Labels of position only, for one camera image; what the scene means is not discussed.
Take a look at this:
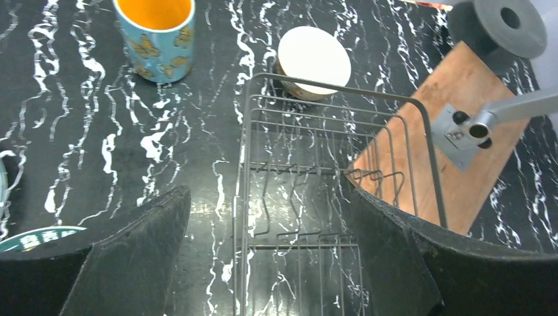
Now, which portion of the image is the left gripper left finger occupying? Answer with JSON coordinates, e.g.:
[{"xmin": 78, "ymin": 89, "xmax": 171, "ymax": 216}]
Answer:
[{"xmin": 1, "ymin": 186, "xmax": 191, "ymax": 315}]

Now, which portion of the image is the beige ceramic bowl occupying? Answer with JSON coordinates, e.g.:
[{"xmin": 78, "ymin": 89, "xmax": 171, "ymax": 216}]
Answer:
[{"xmin": 276, "ymin": 26, "xmax": 352, "ymax": 86}]

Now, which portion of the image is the yellow patterned plate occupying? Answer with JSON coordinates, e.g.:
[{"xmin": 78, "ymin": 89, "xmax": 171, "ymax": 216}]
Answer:
[{"xmin": 1, "ymin": 226, "xmax": 86, "ymax": 252}]

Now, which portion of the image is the white plate red pattern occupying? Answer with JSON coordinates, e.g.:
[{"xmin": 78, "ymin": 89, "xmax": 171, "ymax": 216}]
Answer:
[{"xmin": 0, "ymin": 160, "xmax": 8, "ymax": 217}]

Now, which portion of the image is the black wire dish rack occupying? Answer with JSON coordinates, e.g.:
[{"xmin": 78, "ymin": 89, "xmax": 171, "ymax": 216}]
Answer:
[{"xmin": 232, "ymin": 72, "xmax": 449, "ymax": 316}]

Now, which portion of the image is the wooden base board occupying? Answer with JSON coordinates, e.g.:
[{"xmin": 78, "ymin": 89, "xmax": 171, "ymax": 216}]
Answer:
[{"xmin": 349, "ymin": 42, "xmax": 528, "ymax": 235}]

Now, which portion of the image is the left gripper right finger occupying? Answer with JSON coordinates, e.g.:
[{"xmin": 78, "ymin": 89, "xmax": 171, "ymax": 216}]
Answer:
[{"xmin": 349, "ymin": 189, "xmax": 557, "ymax": 315}]

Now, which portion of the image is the blue butterfly mug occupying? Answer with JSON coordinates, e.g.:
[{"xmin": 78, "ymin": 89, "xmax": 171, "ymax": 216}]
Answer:
[{"xmin": 113, "ymin": 0, "xmax": 196, "ymax": 84}]

